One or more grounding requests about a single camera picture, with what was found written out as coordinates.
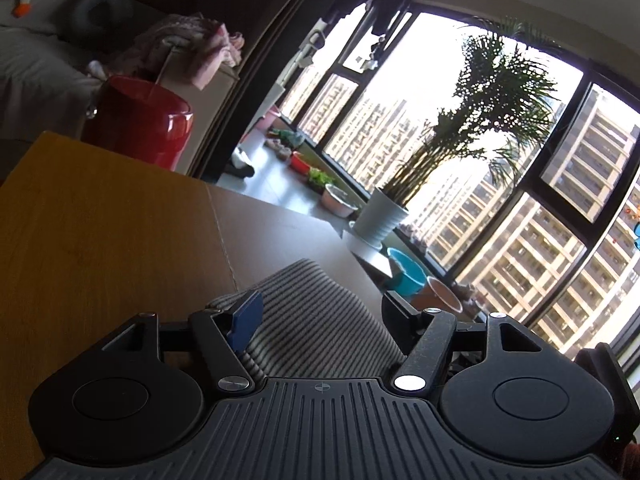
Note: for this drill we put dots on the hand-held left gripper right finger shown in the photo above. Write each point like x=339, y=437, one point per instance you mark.
x=402, y=315

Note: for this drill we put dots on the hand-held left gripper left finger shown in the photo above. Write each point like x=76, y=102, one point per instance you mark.
x=245, y=321

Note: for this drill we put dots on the grey striped sweater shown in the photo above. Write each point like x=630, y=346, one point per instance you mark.
x=320, y=320

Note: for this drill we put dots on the person's right forearm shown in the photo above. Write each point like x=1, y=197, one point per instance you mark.
x=632, y=460

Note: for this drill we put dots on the pink clothes pile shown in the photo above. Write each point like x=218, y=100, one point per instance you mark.
x=195, y=45

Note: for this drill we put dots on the pink bucket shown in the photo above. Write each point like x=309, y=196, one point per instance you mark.
x=437, y=297

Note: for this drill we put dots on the blue basin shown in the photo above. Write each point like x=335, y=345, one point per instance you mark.
x=407, y=275

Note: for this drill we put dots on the small figurines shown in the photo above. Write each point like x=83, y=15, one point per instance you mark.
x=465, y=294

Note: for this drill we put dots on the small grey stool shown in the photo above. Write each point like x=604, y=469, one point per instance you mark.
x=370, y=255

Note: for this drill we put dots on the potted palm in white pot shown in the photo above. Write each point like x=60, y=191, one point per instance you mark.
x=380, y=220

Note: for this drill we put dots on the black and white slipper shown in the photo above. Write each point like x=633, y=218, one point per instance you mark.
x=241, y=162

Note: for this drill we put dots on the red basin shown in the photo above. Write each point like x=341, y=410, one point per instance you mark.
x=302, y=162

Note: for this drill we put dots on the beige small toys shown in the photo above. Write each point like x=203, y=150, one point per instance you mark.
x=280, y=150

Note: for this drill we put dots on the green toy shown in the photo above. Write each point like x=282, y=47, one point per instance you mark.
x=291, y=136

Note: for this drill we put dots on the pink basin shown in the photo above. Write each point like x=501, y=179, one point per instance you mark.
x=269, y=119

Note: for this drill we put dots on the red round stool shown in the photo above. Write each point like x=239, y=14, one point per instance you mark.
x=140, y=120

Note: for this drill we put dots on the white stick vacuum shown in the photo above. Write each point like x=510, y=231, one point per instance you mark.
x=295, y=70

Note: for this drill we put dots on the small silver toy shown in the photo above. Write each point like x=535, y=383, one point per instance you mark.
x=97, y=69

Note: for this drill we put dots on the brown curtain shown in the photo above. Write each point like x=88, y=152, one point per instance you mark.
x=280, y=20

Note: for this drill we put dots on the grey covered sofa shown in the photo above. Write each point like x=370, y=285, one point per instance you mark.
x=35, y=70

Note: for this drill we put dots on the grey neck pillow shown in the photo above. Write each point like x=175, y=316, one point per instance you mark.
x=92, y=10

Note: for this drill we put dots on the black window frame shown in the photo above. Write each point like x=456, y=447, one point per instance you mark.
x=555, y=145

